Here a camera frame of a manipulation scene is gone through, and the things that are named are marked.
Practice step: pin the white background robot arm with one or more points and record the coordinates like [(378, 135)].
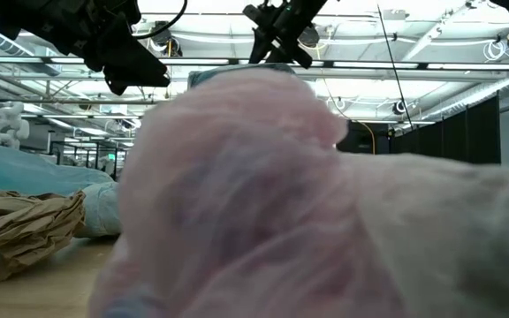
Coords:
[(10, 126)]

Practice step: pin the pale plastic bag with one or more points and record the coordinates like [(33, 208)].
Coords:
[(281, 212)]

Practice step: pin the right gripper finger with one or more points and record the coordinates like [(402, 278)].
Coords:
[(263, 48), (296, 52)]

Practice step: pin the thin black pole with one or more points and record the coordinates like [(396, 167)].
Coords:
[(391, 57)]

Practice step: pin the black background monitor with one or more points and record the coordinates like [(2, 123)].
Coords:
[(360, 139)]

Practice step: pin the black curtain partition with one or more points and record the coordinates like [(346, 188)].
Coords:
[(458, 137)]

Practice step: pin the brown paper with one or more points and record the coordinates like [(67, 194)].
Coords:
[(20, 229)]

